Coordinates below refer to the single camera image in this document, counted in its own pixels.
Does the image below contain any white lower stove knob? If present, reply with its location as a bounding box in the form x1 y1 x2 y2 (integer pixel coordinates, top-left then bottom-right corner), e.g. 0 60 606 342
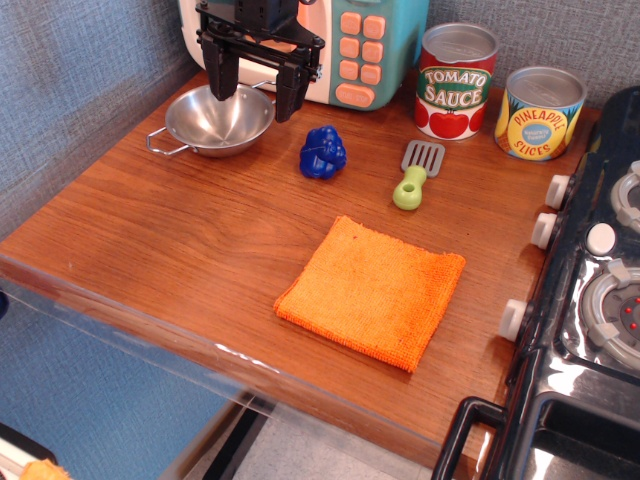
498 299 527 342

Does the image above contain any white upper stove knob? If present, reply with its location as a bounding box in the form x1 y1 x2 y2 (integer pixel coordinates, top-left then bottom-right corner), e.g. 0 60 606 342
545 175 571 210

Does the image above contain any black toy stove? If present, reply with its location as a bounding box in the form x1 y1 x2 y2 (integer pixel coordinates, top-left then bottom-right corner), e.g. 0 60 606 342
431 85 640 480

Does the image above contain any silver metal bowl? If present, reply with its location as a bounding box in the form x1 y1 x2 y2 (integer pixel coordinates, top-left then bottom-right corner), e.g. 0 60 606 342
146 83 276 158

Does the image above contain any blue plastic toy pepper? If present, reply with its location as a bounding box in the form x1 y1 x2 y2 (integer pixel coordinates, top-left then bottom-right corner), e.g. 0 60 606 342
299 125 347 180

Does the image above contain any teal toy microwave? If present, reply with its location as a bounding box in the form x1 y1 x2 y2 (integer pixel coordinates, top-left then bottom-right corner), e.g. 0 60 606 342
179 1 429 111

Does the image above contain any pineapple slices can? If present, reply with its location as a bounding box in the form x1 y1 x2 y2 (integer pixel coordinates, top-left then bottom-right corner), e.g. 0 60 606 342
494 66 587 162

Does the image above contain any white middle stove knob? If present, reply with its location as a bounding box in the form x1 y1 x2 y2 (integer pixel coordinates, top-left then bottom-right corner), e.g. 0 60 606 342
530 213 557 250

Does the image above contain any white stove knob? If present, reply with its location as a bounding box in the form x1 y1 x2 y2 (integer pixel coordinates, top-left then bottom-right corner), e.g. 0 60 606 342
545 175 571 210
498 299 527 342
530 213 557 250

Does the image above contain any orange cloth at corner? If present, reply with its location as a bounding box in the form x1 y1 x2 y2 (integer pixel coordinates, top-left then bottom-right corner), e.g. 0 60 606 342
19 459 71 480

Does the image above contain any green handled toy spatula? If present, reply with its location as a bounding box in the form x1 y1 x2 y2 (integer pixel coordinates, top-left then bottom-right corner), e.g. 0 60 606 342
392 140 446 211

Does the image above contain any black oven door handle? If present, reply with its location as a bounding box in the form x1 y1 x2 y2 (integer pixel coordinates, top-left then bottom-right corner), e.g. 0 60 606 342
432 396 505 480

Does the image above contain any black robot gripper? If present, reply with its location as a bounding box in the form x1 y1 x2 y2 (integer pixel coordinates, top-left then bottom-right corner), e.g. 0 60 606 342
195 1 325 123

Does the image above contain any tomato sauce can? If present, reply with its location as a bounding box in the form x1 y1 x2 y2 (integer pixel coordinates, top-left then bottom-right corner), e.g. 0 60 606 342
414 22 499 140

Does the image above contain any orange towel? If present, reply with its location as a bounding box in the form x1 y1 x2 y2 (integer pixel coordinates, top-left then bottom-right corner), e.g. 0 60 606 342
274 216 466 373

